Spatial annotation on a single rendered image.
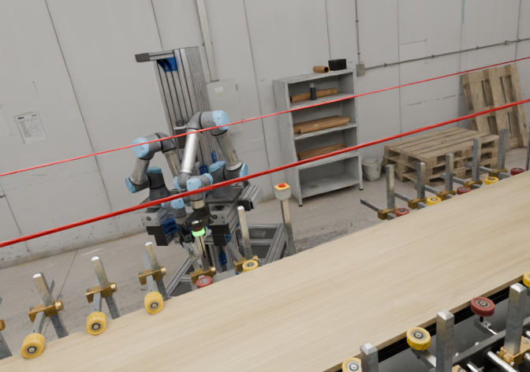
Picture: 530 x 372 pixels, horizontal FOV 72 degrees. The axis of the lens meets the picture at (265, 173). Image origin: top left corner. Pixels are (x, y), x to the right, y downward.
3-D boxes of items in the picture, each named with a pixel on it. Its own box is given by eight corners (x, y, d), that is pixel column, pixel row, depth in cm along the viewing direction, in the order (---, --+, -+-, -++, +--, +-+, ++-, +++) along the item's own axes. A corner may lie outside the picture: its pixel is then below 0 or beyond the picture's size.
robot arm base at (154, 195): (156, 193, 275) (152, 180, 272) (173, 192, 271) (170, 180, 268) (145, 202, 261) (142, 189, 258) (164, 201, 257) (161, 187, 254)
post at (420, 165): (416, 226, 254) (416, 162, 238) (420, 225, 255) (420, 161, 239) (420, 228, 251) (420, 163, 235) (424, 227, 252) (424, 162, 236)
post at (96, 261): (118, 333, 192) (91, 255, 176) (125, 330, 193) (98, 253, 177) (118, 337, 189) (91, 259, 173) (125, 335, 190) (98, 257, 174)
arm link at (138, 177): (150, 190, 260) (165, 143, 220) (130, 198, 250) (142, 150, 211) (141, 177, 263) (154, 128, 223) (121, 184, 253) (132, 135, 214)
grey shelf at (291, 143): (287, 195, 496) (271, 79, 444) (346, 180, 516) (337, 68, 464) (300, 206, 455) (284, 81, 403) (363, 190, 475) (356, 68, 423)
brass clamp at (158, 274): (139, 280, 190) (137, 271, 188) (166, 271, 194) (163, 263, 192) (140, 286, 184) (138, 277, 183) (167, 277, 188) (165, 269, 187)
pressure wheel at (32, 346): (26, 332, 152) (47, 333, 155) (20, 348, 153) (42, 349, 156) (23, 341, 147) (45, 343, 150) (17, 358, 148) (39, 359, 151)
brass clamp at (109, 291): (89, 296, 182) (86, 288, 180) (117, 287, 186) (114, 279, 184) (88, 303, 177) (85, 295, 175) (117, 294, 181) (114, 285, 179)
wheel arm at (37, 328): (48, 285, 196) (46, 280, 195) (55, 283, 197) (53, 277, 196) (28, 350, 151) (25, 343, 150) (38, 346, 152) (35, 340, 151)
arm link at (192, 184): (203, 176, 195) (195, 182, 187) (207, 195, 198) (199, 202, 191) (190, 176, 197) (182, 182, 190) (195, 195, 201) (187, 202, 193)
